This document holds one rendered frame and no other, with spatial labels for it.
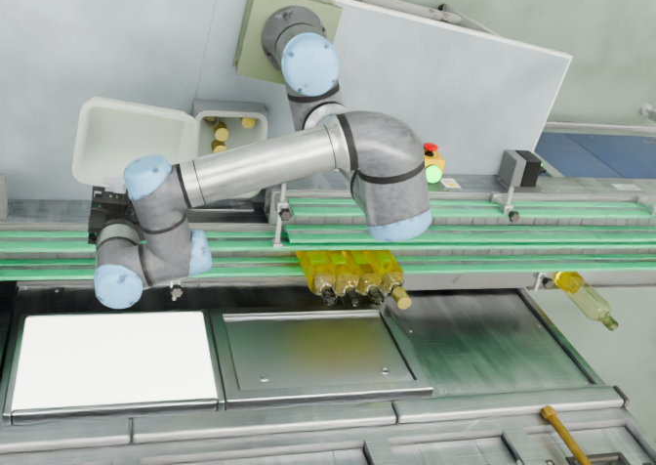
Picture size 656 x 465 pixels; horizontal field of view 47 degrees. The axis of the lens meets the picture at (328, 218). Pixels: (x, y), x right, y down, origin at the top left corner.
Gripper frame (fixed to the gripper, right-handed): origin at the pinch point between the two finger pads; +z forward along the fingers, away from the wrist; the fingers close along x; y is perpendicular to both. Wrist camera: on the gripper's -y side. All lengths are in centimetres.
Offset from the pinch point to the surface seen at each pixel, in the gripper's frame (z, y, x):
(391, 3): 93, -80, -21
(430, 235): 14, -78, 15
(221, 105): 32.8, -21.4, -4.5
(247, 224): 20.6, -31.8, 21.0
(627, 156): 57, -163, 3
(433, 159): 28, -79, 0
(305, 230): 17, -46, 19
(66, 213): 25.0, 11.0, 26.0
